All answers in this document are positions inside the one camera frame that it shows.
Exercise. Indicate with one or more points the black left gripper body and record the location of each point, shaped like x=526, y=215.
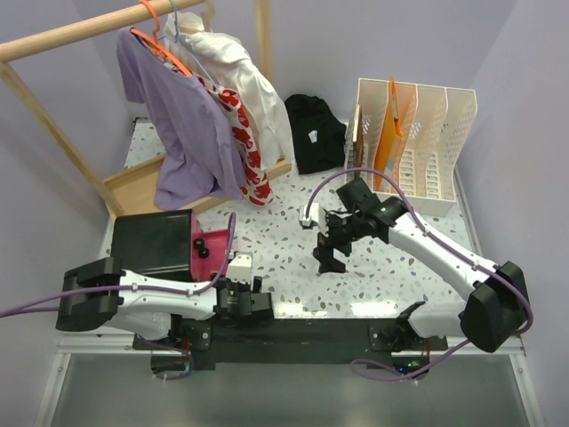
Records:
x=256, y=300

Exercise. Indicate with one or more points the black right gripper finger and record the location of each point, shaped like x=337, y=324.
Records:
x=322, y=241
x=327, y=262

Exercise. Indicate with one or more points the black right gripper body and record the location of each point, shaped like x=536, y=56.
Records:
x=342, y=232

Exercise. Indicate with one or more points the pink drawer tray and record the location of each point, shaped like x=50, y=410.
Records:
x=216, y=241

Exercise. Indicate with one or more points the orange folder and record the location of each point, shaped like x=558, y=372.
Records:
x=397, y=123

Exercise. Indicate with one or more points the Three Days To See book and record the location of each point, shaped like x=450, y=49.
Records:
x=355, y=140

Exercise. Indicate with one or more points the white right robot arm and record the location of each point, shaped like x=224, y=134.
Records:
x=494, y=302

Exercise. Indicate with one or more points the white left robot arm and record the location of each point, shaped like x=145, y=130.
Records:
x=101, y=294

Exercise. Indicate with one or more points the red white patterned garment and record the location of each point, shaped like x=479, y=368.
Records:
x=257, y=189

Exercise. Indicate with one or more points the black folded garment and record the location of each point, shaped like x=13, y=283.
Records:
x=318, y=136

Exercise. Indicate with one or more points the black drawer organizer box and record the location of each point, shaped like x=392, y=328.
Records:
x=156, y=245

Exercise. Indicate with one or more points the purple t-shirt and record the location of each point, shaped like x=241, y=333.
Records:
x=201, y=157

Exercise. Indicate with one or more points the wooden clothes rack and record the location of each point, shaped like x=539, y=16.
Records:
x=80, y=86

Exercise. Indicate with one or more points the white shirt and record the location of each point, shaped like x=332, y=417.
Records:
x=229, y=63

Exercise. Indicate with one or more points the wooden clothes hanger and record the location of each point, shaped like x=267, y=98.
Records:
x=208, y=15

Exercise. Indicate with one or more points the light blue clothes hanger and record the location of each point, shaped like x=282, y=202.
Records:
x=176, y=38

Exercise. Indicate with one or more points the orange clothes hanger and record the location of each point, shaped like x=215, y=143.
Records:
x=160, y=51

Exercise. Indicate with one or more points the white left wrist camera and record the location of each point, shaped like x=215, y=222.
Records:
x=240, y=268

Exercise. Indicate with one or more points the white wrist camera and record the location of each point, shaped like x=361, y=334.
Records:
x=313, y=216
x=240, y=268

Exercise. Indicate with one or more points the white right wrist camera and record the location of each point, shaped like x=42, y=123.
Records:
x=313, y=216

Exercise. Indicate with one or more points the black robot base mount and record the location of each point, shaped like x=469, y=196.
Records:
x=294, y=341

